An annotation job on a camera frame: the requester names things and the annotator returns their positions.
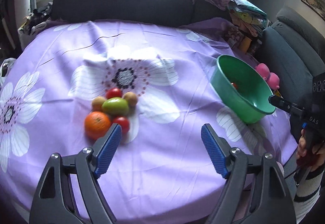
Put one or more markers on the yellow wrapper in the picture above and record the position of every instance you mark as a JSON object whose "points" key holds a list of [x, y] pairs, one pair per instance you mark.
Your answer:
{"points": [[278, 93]]}

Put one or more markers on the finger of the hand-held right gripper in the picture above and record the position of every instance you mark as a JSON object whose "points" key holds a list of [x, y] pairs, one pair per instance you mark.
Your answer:
{"points": [[280, 103]]}

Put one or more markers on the yellow bottle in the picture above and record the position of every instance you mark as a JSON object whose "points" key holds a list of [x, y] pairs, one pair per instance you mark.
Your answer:
{"points": [[245, 45]]}

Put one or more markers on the pile of dark clothes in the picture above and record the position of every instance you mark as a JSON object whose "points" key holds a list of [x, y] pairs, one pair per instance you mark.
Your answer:
{"points": [[38, 18]]}

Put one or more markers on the purple floral cloth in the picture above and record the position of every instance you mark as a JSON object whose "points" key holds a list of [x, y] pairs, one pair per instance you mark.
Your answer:
{"points": [[165, 56]]}

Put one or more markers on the red tomato with stem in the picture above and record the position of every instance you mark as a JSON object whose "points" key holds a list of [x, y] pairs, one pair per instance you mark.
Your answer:
{"points": [[234, 85]]}

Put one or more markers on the stack of folded clothes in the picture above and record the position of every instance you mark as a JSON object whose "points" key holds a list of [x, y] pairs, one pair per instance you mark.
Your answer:
{"points": [[247, 14]]}

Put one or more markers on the person's right forearm striped sleeve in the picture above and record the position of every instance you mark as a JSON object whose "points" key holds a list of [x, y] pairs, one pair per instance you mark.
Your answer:
{"points": [[308, 193]]}

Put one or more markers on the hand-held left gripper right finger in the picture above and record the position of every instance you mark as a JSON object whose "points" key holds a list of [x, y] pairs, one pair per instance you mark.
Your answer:
{"points": [[212, 149]]}

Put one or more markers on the green mango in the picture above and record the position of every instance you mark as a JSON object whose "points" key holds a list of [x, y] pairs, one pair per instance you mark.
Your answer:
{"points": [[115, 106]]}

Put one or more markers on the person's right hand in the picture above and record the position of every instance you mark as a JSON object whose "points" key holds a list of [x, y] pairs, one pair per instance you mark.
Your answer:
{"points": [[302, 145]]}

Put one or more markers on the white plastic bag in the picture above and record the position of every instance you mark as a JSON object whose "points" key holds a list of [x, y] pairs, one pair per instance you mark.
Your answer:
{"points": [[6, 67]]}

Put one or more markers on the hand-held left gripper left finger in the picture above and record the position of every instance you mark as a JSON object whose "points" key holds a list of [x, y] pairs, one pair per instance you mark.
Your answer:
{"points": [[109, 149]]}

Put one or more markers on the dark grey sofa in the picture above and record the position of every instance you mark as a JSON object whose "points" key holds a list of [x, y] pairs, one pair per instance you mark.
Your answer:
{"points": [[121, 3]]}

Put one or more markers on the pink plush toy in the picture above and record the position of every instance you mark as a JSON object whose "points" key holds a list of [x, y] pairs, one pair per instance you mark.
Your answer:
{"points": [[269, 76]]}

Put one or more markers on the brown kiwi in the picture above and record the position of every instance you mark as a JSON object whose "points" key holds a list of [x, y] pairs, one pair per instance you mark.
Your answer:
{"points": [[131, 98], [98, 103]]}

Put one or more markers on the orange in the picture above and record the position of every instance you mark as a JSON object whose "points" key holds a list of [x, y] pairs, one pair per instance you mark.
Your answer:
{"points": [[97, 125]]}

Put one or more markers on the green plastic bowl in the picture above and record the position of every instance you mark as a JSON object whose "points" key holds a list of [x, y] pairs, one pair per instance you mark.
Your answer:
{"points": [[243, 91]]}

